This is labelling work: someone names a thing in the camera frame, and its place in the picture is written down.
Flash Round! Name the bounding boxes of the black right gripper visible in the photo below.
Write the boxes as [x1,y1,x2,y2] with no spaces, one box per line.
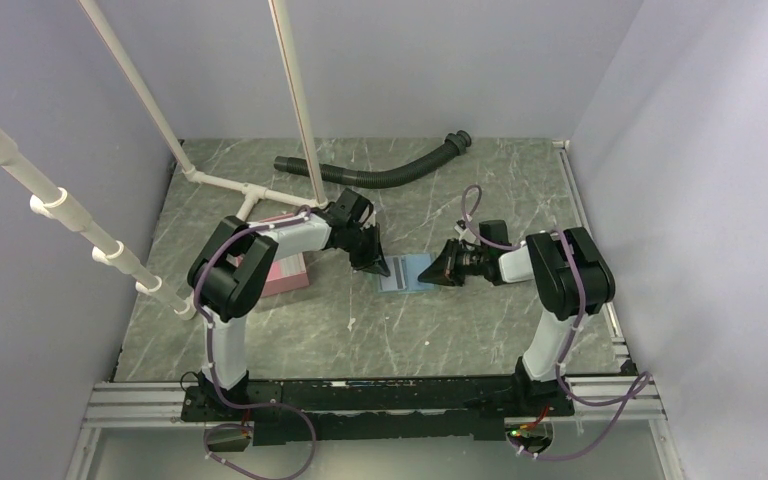
[417,238,488,287]

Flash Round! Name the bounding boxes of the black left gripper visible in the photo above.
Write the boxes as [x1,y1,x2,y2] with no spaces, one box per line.
[341,223,389,277]

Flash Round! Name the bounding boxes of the white card with black stripe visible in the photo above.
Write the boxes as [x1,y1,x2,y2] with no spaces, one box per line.
[379,256,408,293]

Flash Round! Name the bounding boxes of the mint green card holder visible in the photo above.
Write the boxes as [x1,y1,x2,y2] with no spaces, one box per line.
[374,253,437,294]

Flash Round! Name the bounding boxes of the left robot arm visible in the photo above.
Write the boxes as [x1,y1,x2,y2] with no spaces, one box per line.
[187,189,390,420]

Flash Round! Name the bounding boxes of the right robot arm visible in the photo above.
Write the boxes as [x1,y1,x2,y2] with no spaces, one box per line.
[418,220,616,415]

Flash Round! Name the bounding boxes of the pink card box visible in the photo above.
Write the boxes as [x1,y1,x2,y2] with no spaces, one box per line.
[230,213,311,299]

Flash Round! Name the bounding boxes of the white PVC pipe with fittings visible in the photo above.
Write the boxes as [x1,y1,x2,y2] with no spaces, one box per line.
[0,128,196,320]

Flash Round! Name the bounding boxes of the black corrugated hose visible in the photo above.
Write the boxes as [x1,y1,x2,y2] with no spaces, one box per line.
[273,130,473,191]

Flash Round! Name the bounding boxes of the white PVC pipe frame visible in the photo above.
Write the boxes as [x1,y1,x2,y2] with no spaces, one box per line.
[79,1,328,218]

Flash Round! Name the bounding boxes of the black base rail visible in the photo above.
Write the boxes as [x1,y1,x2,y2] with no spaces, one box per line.
[181,373,575,446]

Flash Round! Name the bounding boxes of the aluminium frame rail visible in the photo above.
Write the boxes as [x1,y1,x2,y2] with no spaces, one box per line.
[83,377,667,428]

